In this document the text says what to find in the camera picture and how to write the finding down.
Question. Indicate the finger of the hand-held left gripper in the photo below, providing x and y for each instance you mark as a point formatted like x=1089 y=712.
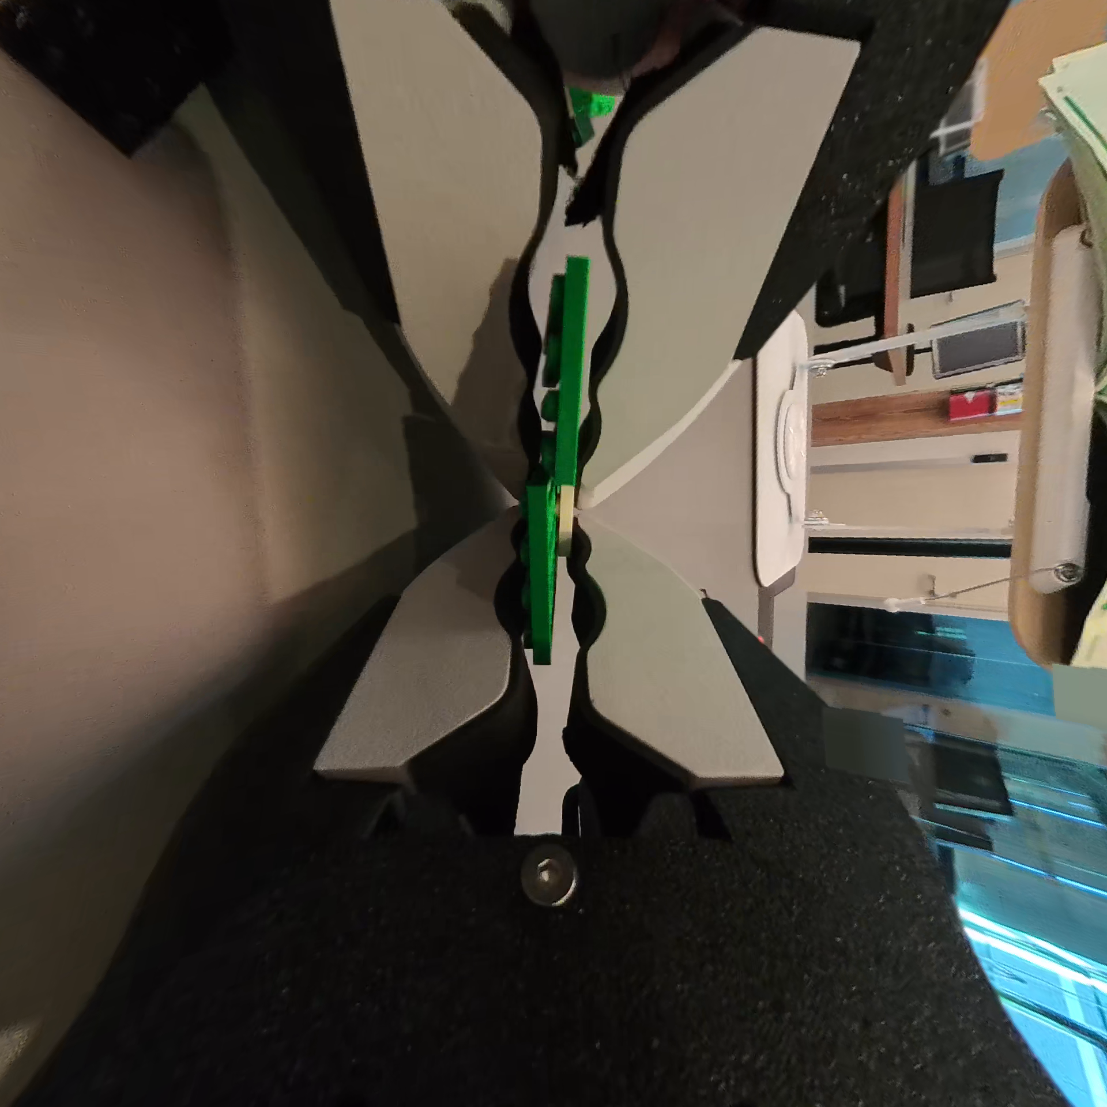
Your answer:
x=718 y=259
x=441 y=216

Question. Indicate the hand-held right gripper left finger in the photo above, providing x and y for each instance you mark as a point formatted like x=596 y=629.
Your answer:
x=416 y=682

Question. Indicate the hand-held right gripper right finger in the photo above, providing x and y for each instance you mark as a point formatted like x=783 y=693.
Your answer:
x=675 y=682

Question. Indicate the cream lego piece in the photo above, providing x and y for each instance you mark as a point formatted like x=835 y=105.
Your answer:
x=567 y=519

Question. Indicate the green lego baseplate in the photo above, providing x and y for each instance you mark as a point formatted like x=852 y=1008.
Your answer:
x=570 y=388

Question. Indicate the lego instruction booklet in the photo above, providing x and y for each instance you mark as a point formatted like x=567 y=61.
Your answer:
x=1081 y=94

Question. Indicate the small green lego piece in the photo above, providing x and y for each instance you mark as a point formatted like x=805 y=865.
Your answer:
x=592 y=108

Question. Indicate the black monitor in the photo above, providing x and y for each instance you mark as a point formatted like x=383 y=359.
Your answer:
x=956 y=233

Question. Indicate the white book stand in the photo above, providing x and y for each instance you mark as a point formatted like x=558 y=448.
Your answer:
x=783 y=449

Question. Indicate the glass railing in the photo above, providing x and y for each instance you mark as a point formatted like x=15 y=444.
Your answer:
x=891 y=657

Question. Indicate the wooden office desk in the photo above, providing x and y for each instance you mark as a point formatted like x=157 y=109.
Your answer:
x=899 y=416

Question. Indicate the small grey screen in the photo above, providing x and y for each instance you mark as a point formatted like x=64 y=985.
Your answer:
x=977 y=347

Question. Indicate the red box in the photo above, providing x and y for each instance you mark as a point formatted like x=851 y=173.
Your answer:
x=971 y=403

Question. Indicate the white cabinet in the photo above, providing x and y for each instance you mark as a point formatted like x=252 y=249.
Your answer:
x=899 y=488

